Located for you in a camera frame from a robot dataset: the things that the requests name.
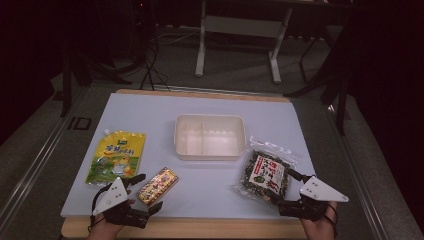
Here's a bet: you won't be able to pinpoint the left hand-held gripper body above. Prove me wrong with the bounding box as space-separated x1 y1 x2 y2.
92 177 151 230

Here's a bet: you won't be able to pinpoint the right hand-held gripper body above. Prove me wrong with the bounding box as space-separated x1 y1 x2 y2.
278 175 350 222

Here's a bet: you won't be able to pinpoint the gold and red snack packet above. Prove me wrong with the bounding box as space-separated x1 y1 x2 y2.
136 167 179 206

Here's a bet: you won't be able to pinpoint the clear bag of dark seaweed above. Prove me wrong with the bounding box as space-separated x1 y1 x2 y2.
233 135 299 204

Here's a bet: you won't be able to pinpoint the yellow spouted drink pouch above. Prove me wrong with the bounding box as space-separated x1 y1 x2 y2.
85 128 147 187

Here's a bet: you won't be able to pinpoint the white plastic box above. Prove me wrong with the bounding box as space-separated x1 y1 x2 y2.
174 114 248 162

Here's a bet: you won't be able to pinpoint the person's left hand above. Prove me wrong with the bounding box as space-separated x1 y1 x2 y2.
87 199 136 240

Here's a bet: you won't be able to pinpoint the person's right hand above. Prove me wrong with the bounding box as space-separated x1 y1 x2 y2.
299 201 339 240

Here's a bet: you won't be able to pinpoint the pale blue table mat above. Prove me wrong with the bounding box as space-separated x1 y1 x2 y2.
59 92 331 221

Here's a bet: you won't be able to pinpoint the black metal stand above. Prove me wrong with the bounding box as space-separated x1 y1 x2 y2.
59 49 134 118

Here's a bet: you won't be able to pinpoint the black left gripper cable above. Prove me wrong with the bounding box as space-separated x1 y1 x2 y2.
87 184 113 233

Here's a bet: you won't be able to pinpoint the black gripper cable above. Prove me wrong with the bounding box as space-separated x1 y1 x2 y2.
87 184 113 233
322 203 338 236

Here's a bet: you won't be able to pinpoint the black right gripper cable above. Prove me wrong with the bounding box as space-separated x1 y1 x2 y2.
322 203 338 236

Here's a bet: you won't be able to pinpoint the black chair frame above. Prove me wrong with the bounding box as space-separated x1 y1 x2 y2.
285 16 355 136

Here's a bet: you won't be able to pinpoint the black floor cables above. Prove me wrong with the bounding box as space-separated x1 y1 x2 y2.
139 33 172 92

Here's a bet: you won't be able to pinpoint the white floor cable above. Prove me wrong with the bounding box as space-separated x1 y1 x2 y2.
155 30 202 47

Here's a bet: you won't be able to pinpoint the white metal desk frame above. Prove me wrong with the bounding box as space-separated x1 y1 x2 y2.
194 0 294 84

